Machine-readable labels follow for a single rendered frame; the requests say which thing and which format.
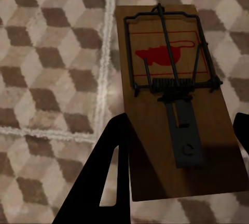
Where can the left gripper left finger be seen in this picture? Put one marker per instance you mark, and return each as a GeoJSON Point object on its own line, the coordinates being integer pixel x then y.
{"type": "Point", "coordinates": [82, 204]}

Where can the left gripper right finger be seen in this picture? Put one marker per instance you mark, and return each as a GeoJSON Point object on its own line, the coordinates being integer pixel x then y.
{"type": "Point", "coordinates": [241, 129]}

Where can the mousetrap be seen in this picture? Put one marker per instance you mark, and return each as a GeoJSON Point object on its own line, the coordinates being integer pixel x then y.
{"type": "Point", "coordinates": [181, 142]}

